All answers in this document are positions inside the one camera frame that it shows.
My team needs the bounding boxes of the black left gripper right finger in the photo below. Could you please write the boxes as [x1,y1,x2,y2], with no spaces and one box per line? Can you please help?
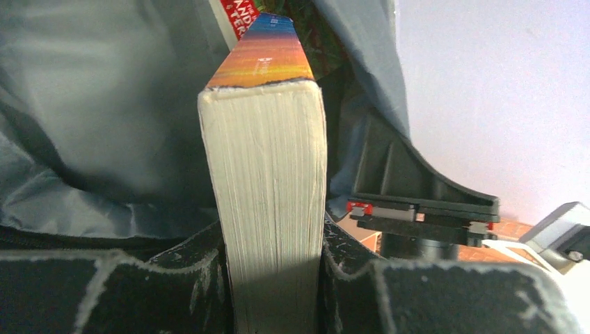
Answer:
[319,215,583,333]

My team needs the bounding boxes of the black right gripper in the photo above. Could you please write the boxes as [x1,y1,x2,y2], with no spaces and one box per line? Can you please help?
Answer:
[346,116,499,258]

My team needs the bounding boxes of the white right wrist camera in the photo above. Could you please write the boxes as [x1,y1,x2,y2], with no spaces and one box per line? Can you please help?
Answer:
[519,202,589,273]

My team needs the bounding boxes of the sunset cover book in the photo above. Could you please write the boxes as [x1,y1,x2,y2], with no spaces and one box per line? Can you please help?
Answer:
[198,13,328,333]

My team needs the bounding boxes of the orange plastic desk organizer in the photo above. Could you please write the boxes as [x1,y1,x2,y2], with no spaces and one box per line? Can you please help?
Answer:
[336,214,550,266]

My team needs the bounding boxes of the black student backpack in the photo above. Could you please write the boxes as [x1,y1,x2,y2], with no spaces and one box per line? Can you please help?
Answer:
[1,1,409,259]

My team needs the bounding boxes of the red treehouse book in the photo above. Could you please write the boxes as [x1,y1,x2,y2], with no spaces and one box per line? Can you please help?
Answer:
[208,0,268,51]

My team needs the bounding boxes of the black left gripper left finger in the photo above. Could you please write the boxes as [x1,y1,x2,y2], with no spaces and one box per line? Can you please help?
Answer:
[1,223,233,333]

